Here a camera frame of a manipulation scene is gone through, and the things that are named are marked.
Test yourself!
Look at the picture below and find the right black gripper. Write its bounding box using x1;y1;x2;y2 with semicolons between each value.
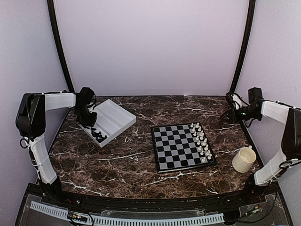
220;105;261;124

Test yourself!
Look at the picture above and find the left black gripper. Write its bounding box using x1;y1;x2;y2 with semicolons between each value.
75;105;97;127

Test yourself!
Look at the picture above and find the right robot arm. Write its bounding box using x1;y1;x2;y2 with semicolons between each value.
220;87;301;204

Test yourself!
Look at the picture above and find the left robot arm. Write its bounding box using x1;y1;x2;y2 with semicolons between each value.
16;87;97;185

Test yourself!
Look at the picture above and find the black pieces pile in tray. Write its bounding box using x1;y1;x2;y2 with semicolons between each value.
87;127;107;143

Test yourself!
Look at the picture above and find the white chess pieces row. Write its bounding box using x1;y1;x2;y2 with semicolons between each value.
190;122;214;163

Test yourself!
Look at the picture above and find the black white chess board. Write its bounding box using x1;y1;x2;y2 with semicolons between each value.
150;122;217;174

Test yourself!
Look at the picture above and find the white plastic tray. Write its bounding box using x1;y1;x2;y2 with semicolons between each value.
79;99;136;147

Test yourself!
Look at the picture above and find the cream ribbed mug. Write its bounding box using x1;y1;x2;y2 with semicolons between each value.
232;146;256;173

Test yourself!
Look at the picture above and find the black front rail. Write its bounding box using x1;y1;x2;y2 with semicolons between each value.
25;183;278;213

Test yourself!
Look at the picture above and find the white cable duct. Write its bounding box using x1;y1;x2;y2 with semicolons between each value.
29;201;225;226

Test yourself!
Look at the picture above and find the right black frame post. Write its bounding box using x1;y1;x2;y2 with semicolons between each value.
229;0;256;93

